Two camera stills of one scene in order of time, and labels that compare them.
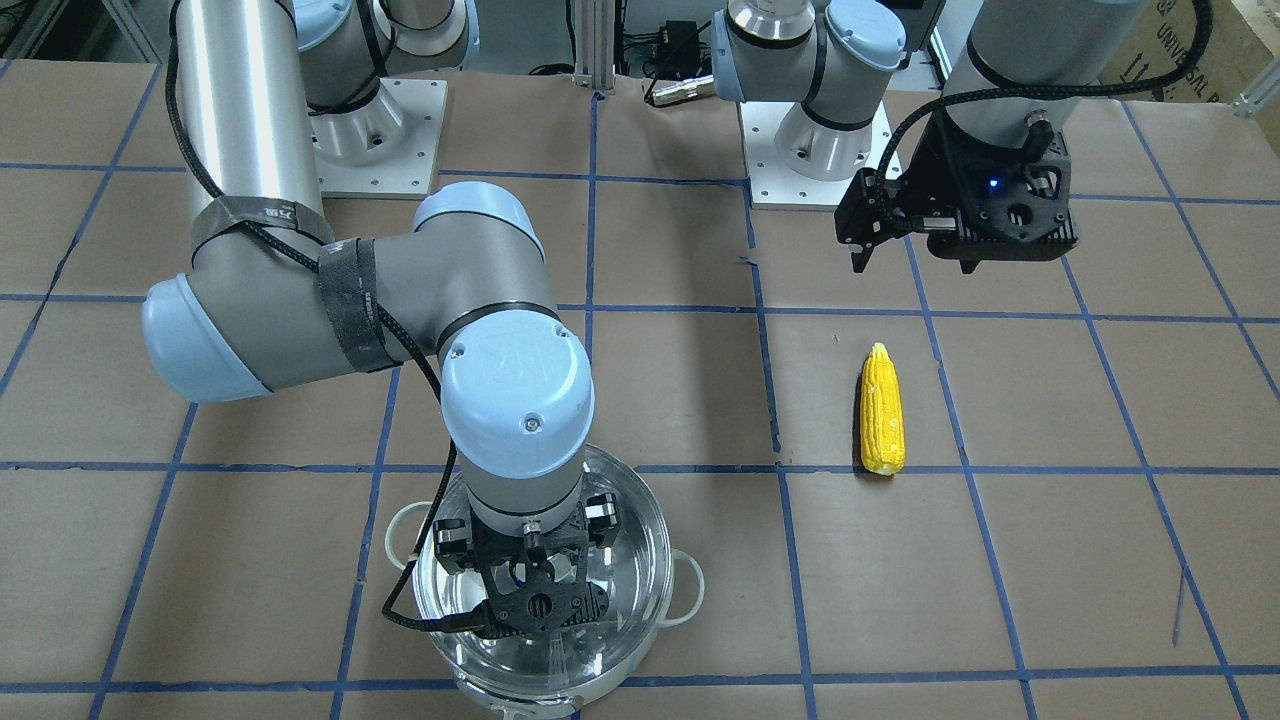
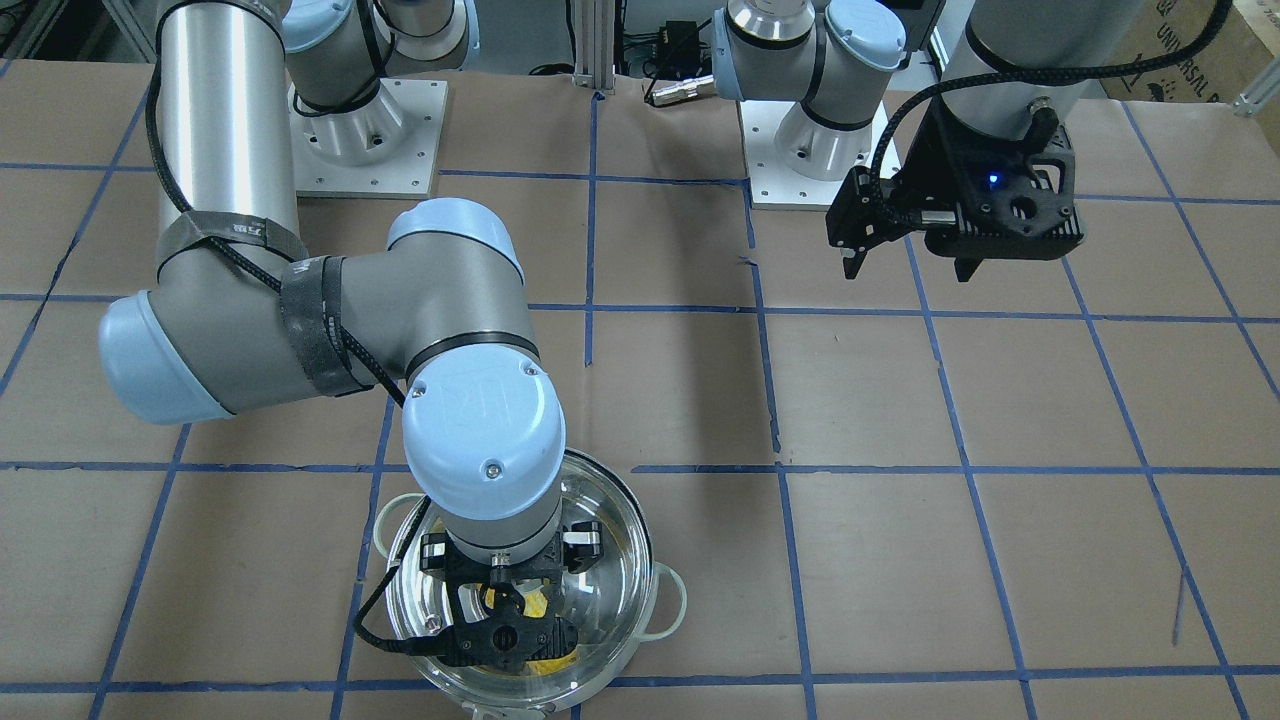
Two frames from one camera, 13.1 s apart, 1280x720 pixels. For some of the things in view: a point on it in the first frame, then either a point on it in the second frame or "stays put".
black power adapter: [678, 48] stays put
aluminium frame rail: [94, 31] stays put
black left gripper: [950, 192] stays put
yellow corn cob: [881, 416] to [535, 607]
